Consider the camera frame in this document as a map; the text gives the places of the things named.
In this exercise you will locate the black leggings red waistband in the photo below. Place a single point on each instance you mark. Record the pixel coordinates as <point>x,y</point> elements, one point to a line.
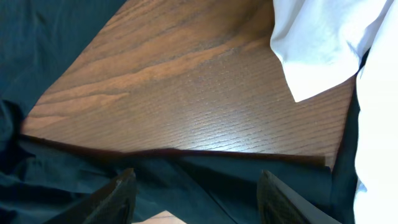
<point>39,41</point>

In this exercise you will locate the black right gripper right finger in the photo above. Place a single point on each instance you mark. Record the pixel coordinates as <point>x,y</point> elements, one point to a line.
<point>280,204</point>

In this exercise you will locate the white Mr Robot t-shirt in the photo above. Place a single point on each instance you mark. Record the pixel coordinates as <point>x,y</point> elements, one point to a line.
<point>323,43</point>

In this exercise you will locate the black garment under t-shirt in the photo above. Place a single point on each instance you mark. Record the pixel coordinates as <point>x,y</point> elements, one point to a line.
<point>344,176</point>

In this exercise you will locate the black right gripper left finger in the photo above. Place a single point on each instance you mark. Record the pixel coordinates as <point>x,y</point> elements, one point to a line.
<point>112,204</point>

